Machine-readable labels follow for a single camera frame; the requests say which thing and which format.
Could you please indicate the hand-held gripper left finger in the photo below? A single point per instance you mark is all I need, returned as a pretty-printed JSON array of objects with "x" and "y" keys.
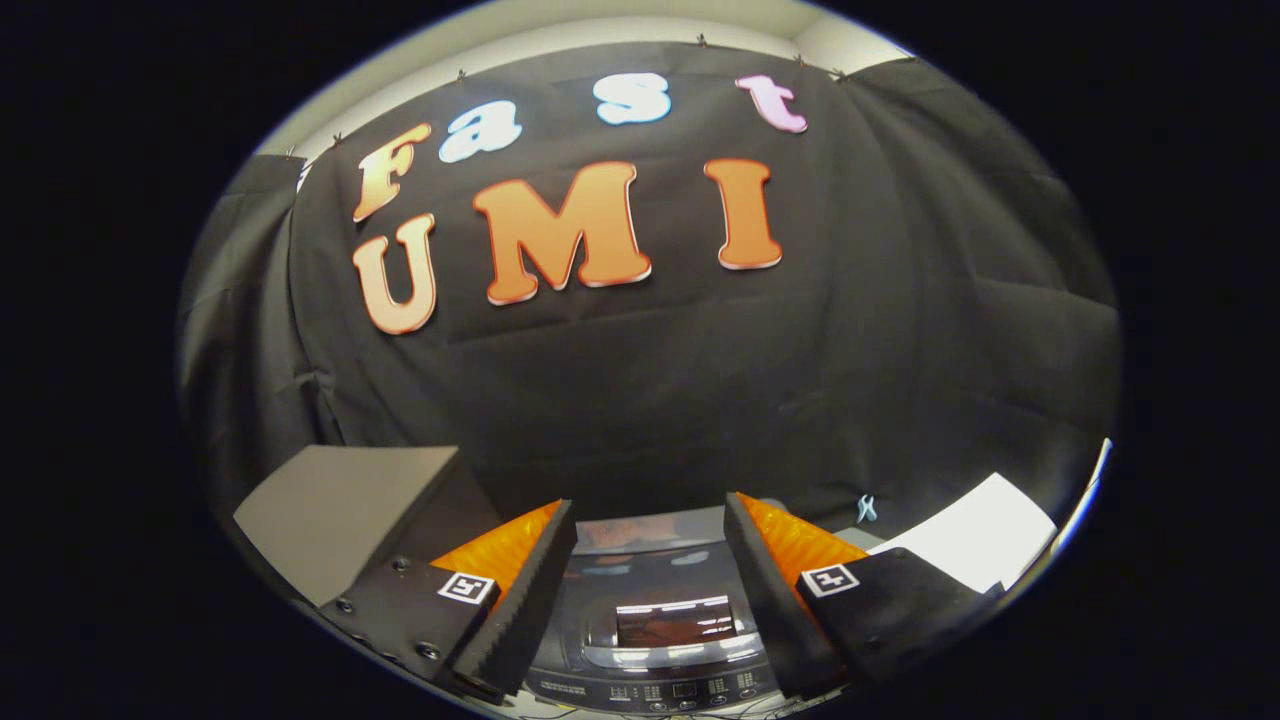
[{"x": 525, "y": 610}]

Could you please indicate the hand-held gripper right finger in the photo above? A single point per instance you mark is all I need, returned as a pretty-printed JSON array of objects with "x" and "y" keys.
[{"x": 770, "y": 610}]

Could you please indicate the dark washing machine lid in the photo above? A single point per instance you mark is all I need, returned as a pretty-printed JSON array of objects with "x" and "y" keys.
[{"x": 650, "y": 570}]

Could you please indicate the grey washing machine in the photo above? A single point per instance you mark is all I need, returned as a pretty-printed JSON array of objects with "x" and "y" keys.
[{"x": 650, "y": 690}]

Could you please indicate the small light blue clip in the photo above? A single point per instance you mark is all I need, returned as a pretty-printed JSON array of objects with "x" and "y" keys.
[{"x": 866, "y": 508}]

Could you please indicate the white board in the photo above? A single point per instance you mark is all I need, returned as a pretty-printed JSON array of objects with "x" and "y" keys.
[{"x": 975, "y": 535}]

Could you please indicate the black backdrop cloth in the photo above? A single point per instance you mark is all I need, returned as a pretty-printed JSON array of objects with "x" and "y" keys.
[{"x": 850, "y": 300}]

